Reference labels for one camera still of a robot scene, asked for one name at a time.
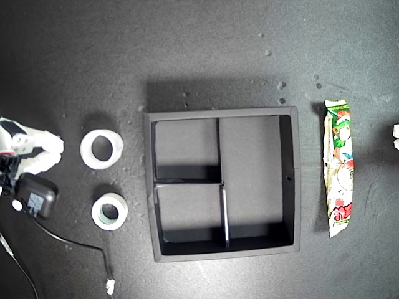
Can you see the small white tape roll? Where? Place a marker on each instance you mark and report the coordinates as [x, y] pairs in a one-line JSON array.
[[109, 225]]

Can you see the black compartment tray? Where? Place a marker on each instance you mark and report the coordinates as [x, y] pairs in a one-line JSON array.
[[249, 171]]

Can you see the large white tape roll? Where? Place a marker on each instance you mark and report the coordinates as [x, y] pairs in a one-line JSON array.
[[118, 146]]

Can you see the green printed snack bar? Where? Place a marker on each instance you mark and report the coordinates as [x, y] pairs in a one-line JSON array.
[[341, 168]]

